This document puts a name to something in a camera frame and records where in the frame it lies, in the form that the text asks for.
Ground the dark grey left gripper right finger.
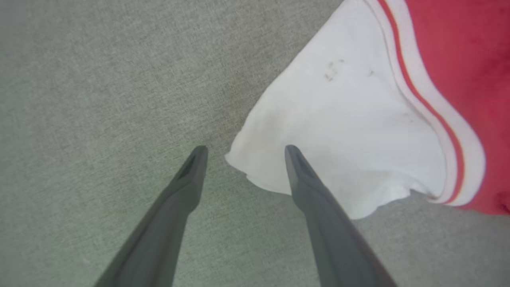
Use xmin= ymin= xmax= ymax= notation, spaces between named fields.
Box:
xmin=284 ymin=145 xmax=399 ymax=287

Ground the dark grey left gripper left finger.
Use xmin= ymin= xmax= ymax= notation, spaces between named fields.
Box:
xmin=94 ymin=145 xmax=209 ymax=287

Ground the red shirt with white sleeves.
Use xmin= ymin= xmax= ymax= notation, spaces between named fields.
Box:
xmin=224 ymin=0 xmax=510 ymax=220

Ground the grey fabric sofa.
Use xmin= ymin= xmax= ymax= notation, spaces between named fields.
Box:
xmin=0 ymin=0 xmax=510 ymax=287

